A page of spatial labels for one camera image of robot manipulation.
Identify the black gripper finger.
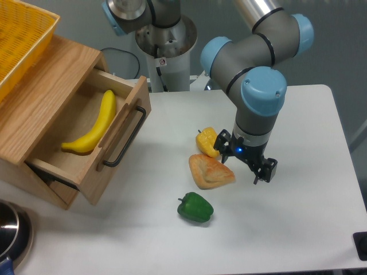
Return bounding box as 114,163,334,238
253,158,278,184
213,129,231,163

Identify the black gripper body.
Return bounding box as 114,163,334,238
226,129,268,169

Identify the black drawer handle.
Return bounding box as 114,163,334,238
103,105,147,168

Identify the wooden top drawer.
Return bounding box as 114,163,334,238
26,69,151,205

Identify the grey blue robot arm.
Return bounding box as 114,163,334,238
101,1,314,182

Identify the wooden drawer cabinet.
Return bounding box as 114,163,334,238
1,35,108,210

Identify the yellow toy bell pepper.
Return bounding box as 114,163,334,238
196,127,220,158

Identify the toy pastry turnover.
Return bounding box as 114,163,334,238
189,154,236,190

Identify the green toy bell pepper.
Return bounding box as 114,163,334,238
177,192,214,223

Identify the black corner object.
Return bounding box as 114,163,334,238
353,231,367,261

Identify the yellow toy banana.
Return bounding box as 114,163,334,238
61,90,116,154

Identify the metal pot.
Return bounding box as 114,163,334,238
1,199,34,269

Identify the yellow plastic basket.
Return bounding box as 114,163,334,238
1,1,60,100

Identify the black cable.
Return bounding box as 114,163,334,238
100,47,140,78

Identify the blue pot handle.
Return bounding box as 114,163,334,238
0,256,14,275

